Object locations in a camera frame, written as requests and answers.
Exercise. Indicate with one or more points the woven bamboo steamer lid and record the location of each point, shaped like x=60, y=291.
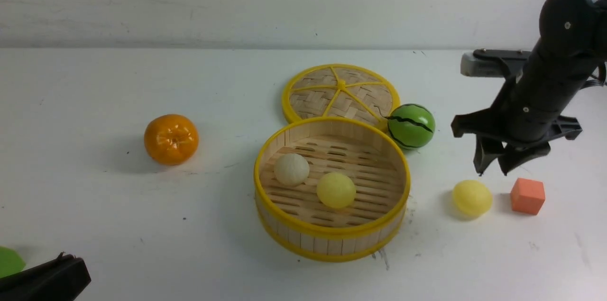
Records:
x=339, y=90

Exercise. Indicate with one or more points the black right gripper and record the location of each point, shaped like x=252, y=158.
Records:
x=521, y=116

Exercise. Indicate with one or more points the orange toy mandarin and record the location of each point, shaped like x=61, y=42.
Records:
x=171, y=139

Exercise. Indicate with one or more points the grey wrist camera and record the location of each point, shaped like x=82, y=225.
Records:
x=484, y=63

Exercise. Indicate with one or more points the green watermelon toy ball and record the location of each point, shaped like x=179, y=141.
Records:
x=411, y=126

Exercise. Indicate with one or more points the orange foam cube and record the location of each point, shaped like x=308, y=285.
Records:
x=527, y=196

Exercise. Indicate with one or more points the yellow bun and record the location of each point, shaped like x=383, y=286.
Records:
x=472, y=198
x=336, y=190

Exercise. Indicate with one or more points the yellow bun front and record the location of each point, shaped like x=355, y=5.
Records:
x=336, y=190

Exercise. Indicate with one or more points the white bun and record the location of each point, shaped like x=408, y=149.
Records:
x=291, y=169

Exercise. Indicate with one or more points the bamboo steamer tray yellow rim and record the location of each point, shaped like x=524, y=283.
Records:
x=295, y=217

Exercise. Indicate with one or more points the green block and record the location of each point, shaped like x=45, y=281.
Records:
x=10, y=262

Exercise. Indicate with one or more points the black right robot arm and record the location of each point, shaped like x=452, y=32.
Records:
x=571, y=50

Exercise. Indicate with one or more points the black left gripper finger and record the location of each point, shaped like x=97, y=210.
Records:
x=62, y=279

